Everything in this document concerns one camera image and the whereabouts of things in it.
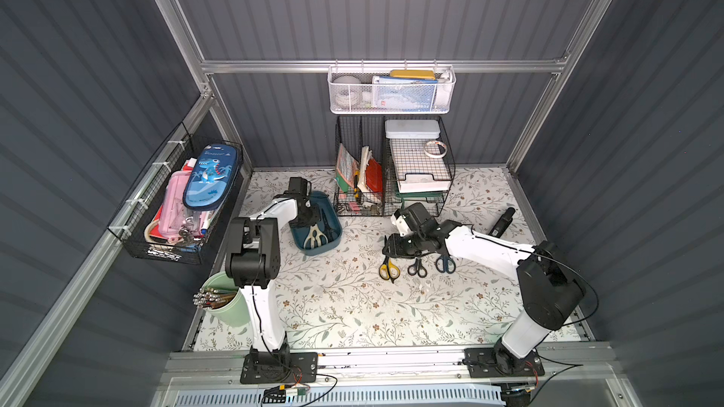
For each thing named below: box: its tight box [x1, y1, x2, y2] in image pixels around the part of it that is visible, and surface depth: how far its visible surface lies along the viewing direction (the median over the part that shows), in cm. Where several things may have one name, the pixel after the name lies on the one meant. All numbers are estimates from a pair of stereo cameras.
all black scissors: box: [320, 208, 336, 242], surface depth 103 cm
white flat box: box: [384, 118, 441, 140], surface depth 104 cm
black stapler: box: [488, 207, 516, 239], surface depth 101 cm
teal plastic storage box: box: [290, 190, 344, 257], surface depth 100 cm
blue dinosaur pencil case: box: [182, 144, 240, 212], surface depth 71 cm
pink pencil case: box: [158, 170, 192, 240], surface depth 70 cm
